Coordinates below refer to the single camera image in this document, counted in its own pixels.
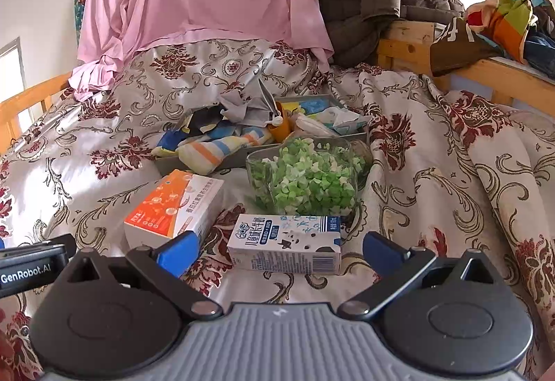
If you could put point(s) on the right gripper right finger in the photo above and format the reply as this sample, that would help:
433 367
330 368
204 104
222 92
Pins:
400 271

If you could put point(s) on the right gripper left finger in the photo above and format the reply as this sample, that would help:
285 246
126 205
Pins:
162 268

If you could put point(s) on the black sock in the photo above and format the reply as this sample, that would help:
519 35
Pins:
204 120

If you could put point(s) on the white tissue pack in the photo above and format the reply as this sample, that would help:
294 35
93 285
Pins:
331 122

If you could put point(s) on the grey face mask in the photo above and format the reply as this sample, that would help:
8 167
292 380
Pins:
254 106

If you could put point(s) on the orange tissue box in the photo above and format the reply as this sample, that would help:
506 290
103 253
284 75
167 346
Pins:
180 202

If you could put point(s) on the blue white milk carton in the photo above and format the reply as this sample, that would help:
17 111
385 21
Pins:
287 244

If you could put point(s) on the grey shallow tray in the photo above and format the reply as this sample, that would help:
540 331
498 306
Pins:
165 165

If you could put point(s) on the floral satin quilt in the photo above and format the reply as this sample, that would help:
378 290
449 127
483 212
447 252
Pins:
450 172

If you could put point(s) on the striped pastel towel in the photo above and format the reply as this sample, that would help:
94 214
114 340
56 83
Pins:
203 157

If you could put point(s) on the glass jar green stars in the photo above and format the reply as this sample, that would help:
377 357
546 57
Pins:
309 177

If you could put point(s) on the orange plastic cup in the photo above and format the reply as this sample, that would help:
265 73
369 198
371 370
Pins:
280 127

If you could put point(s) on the colourful clothes pile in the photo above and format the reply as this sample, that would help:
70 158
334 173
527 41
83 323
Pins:
524 29

